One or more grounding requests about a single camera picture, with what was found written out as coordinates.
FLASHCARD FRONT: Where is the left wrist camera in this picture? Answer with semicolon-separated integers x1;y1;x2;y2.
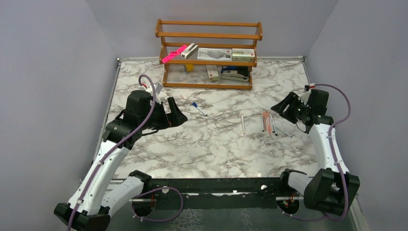
143;82;163;104

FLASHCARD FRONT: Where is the purple cable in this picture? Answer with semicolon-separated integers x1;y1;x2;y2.
276;84;352;222
66;74;184;231

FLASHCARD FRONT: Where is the small white red box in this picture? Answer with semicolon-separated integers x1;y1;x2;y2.
206;65;219;82

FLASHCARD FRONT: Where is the green white staples box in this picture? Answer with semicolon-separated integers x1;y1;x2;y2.
231;48;255;62

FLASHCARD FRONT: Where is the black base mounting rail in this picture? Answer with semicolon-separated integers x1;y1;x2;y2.
130;177;301;210

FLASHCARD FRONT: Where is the light blue cap marker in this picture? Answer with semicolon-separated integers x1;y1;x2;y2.
240;114;246;134

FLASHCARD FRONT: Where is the red cap marker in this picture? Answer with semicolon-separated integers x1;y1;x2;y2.
269;115;278;136

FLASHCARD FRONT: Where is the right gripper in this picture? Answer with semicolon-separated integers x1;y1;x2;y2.
271;92;311;124

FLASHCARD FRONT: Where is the dark blue cap marker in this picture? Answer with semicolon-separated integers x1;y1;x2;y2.
192;102;208;116

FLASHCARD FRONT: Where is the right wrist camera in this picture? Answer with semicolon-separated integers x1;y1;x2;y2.
299;83;316;104

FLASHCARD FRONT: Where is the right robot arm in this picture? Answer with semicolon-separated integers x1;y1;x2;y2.
271;89;360;220

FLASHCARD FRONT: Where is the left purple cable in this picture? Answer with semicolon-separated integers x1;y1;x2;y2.
66;74;184;231

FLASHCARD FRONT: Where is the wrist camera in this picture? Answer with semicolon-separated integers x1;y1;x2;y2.
143;82;163;104
299;83;316;104

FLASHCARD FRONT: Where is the black cap marker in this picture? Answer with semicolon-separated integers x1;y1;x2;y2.
260;116;265;132

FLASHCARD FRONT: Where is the white patterned flat packet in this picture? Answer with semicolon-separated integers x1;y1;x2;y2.
197;48;232;61

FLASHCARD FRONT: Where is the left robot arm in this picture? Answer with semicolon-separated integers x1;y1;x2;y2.
54;90;188;231

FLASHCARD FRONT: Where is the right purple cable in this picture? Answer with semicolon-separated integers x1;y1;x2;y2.
276;84;352;222

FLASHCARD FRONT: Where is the blue grey stapler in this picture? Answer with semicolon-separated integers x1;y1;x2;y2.
221;66;250;82

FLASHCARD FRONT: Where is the yellow small object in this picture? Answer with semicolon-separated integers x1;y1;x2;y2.
185;64;194;72

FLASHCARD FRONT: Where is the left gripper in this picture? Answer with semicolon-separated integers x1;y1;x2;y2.
140;97;188;130

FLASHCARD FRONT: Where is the white grey eraser box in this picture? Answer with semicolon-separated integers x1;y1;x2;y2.
180;43;199;59

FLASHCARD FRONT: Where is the wooden three-tier shelf rack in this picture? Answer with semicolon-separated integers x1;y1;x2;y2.
155;19;263;90

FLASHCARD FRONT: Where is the peach orange highlighter pen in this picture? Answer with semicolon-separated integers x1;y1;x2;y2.
262;112;268;131

